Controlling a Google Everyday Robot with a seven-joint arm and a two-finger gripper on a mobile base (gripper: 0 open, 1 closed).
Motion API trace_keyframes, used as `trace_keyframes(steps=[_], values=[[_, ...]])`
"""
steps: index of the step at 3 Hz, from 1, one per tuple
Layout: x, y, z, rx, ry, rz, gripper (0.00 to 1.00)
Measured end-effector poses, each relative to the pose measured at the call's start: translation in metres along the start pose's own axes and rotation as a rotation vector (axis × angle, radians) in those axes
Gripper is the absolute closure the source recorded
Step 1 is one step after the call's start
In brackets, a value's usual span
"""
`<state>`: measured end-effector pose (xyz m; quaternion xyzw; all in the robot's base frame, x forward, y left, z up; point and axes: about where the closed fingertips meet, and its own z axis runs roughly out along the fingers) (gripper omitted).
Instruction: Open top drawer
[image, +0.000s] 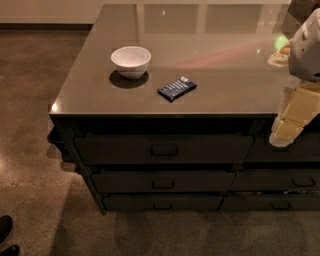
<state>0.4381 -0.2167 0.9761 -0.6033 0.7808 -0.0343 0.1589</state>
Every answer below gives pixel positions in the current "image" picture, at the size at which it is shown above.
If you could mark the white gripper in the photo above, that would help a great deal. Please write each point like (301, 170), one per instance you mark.
(307, 55)

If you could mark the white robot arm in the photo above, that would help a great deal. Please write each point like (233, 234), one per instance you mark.
(301, 55)

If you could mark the dark drawer cabinet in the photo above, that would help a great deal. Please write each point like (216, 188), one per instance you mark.
(222, 46)

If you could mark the blue snack packet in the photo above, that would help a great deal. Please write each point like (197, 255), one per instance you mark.
(177, 89)

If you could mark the dark box on counter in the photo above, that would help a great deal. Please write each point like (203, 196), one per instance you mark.
(299, 10)

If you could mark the white ceramic bowl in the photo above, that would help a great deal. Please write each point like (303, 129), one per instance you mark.
(131, 61)

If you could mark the black shoe upper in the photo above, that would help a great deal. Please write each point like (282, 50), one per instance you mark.
(6, 224)

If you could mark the black shoe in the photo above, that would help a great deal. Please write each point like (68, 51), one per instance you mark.
(13, 250)
(6, 224)

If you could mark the black shoe lower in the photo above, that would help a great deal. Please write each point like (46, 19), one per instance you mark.
(13, 250)

